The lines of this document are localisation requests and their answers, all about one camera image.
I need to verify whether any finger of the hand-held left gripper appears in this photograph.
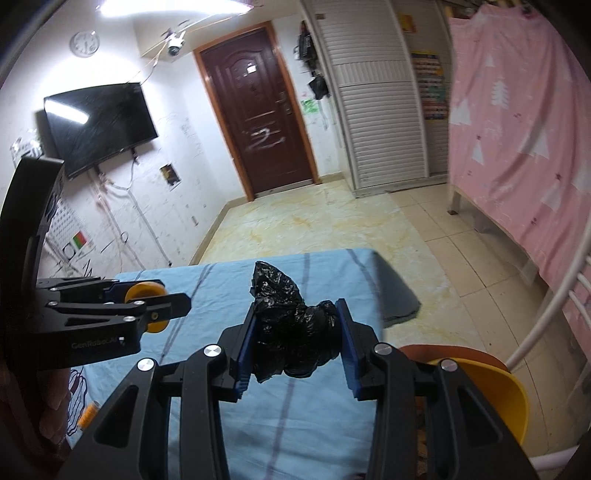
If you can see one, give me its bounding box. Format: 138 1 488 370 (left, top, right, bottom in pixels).
39 277 164 308
46 293 191 334

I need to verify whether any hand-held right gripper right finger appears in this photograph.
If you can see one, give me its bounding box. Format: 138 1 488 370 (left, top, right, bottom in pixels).
336 298 539 480

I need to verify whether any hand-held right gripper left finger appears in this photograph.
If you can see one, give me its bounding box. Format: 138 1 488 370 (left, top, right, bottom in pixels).
55 302 257 480

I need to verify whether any yellow tape roll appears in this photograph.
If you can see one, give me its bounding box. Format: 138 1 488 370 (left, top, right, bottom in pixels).
124 282 168 334

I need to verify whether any black plastic bag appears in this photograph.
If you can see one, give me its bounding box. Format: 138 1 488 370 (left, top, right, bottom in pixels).
249 261 340 383

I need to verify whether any yellow plastic bin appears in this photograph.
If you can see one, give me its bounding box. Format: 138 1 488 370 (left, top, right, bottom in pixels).
413 356 529 457

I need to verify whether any light blue tablecloth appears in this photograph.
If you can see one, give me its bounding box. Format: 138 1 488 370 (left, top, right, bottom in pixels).
68 248 422 480

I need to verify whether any small orange spool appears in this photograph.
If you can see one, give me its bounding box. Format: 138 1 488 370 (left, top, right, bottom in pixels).
76 401 101 430

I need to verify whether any white metal chair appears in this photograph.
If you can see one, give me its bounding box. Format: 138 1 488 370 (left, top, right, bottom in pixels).
505 256 591 480

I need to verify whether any dark red door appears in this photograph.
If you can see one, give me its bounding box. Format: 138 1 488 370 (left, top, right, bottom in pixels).
193 25 320 202

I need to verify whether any white louvered wardrobe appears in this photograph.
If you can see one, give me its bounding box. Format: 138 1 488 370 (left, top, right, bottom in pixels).
300 0 451 199

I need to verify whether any ceiling tube light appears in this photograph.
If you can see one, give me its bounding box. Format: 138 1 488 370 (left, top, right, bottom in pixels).
99 0 257 18

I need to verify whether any pink tree print curtain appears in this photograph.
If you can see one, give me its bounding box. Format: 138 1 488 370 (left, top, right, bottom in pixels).
448 2 591 296

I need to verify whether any white perforated wall panel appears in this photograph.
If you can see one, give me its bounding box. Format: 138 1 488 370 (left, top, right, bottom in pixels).
10 138 95 278

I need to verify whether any black wall television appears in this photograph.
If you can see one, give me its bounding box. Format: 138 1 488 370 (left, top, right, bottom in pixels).
44 82 159 181

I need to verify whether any open wall socket box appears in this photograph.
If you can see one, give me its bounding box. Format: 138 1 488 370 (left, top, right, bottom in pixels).
159 161 181 189

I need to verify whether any round wall clock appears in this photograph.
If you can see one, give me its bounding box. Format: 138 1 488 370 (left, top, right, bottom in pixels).
70 31 100 59

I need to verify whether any grey bed frame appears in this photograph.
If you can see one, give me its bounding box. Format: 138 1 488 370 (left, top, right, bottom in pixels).
447 182 543 280

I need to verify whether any white security camera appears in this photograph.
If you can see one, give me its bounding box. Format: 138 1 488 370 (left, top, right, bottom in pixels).
161 28 186 57

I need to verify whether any colourful grid wall poster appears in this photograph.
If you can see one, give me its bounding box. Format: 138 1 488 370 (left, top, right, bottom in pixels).
410 50 448 124

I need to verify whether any black hanging wall bag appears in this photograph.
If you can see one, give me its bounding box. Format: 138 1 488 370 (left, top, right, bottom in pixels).
295 21 317 61

